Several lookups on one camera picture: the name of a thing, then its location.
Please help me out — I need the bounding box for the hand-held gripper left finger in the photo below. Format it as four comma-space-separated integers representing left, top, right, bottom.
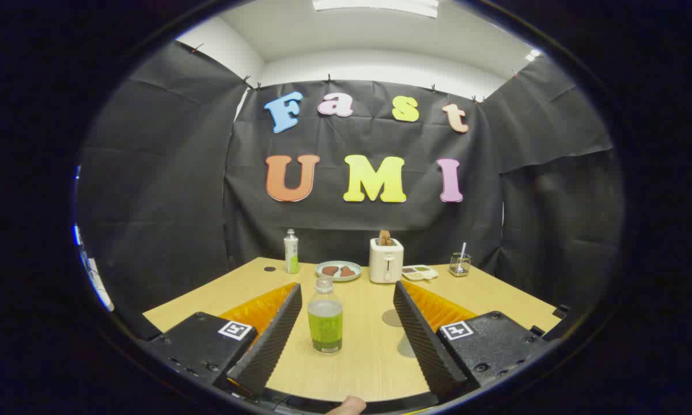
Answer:
144, 281, 304, 398

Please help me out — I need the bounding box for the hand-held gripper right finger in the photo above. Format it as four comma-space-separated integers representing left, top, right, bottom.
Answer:
393, 280, 557, 401

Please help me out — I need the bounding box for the clear juice bottle green label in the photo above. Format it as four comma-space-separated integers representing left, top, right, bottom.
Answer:
308, 277, 344, 354

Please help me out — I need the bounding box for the white divided snack tray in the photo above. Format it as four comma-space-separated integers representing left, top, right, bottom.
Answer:
402, 265, 439, 281

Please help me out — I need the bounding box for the wooden table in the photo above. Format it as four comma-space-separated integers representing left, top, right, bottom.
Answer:
143, 257, 562, 403

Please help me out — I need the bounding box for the cream toaster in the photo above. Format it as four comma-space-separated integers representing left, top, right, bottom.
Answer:
369, 238, 404, 284

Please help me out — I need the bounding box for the white and green tube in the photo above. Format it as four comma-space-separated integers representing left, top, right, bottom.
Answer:
283, 229, 300, 274

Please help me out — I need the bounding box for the pale green plate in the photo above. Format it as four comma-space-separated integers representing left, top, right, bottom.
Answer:
315, 261, 362, 282

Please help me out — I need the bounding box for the black backdrop cloth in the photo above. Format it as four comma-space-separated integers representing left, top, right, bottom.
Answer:
76, 40, 626, 341

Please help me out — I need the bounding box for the long ceiling light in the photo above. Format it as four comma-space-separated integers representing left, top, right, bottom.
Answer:
312, 0, 440, 18

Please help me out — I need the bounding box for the clear wire-pattern glass holder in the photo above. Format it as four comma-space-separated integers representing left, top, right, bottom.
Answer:
449, 252, 472, 277

